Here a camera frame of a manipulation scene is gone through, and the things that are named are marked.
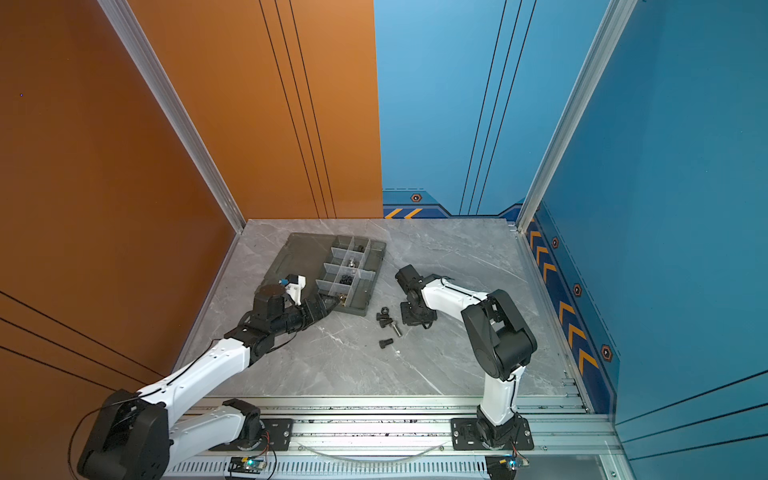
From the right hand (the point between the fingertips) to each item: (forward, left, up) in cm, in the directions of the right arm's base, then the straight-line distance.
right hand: (411, 320), depth 94 cm
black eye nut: (+14, +21, +3) cm, 26 cm away
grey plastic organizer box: (+18, +21, +2) cm, 28 cm away
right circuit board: (-38, -20, -1) cm, 43 cm away
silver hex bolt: (-3, +5, +1) cm, 6 cm away
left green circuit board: (-37, +42, -1) cm, 56 cm away
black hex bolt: (-7, +8, +1) cm, 11 cm away
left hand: (-2, +22, +14) cm, 26 cm away
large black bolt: (0, +8, +1) cm, 9 cm away
